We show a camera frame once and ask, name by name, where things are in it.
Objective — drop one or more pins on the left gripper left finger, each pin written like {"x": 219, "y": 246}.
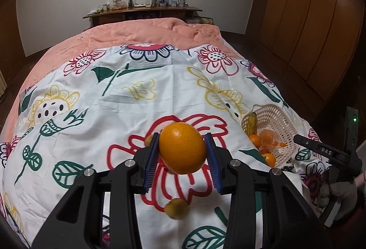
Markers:
{"x": 76, "y": 221}

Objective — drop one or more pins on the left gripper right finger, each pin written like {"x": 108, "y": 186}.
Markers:
{"x": 287, "y": 218}

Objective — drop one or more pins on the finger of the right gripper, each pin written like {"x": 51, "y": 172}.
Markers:
{"x": 317, "y": 148}

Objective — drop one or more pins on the large front orange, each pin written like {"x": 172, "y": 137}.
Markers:
{"x": 270, "y": 159}

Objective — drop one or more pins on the bag of oranges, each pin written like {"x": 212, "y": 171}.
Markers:
{"x": 270, "y": 140}

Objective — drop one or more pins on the white plastic basket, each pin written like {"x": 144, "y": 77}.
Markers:
{"x": 278, "y": 132}

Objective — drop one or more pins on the yellow banana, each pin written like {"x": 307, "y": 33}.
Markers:
{"x": 251, "y": 127}

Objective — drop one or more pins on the small green yellow pear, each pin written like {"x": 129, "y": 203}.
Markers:
{"x": 176, "y": 209}

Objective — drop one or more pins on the grey gloved right hand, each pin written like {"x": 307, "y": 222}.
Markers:
{"x": 345, "y": 192}

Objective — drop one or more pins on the wooden wardrobe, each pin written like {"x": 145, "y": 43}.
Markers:
{"x": 309, "y": 44}

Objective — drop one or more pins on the brown wooden door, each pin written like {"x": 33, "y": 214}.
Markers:
{"x": 12, "y": 52}

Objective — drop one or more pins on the pink quilt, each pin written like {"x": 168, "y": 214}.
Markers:
{"x": 171, "y": 31}

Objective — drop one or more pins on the wooden headboard shelf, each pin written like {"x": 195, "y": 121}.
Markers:
{"x": 128, "y": 14}

